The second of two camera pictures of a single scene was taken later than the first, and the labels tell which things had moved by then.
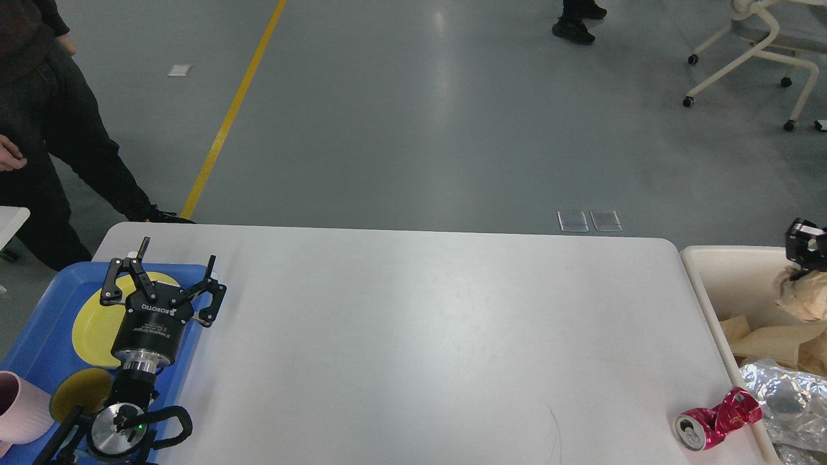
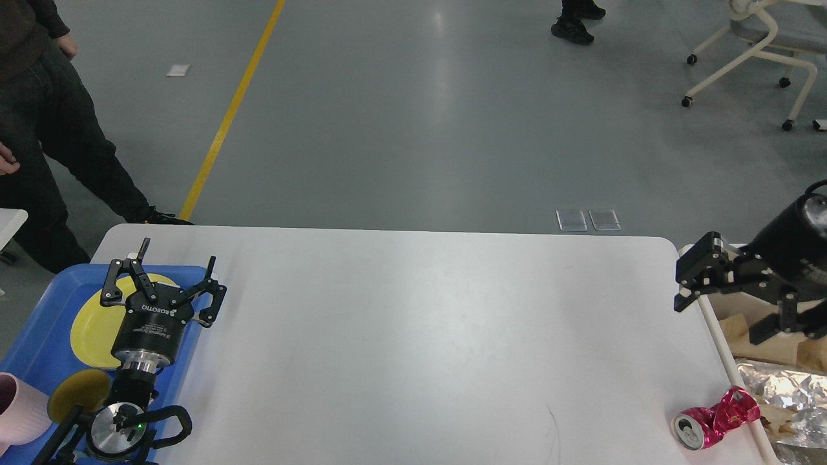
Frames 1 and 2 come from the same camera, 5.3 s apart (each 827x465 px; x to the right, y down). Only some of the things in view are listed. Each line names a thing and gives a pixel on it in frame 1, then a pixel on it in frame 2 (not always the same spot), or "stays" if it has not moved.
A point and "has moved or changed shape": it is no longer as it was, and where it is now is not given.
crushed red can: [701, 429] stays
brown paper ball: [806, 297] has moved or changed shape
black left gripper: [150, 333] stays
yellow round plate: [96, 324] stays
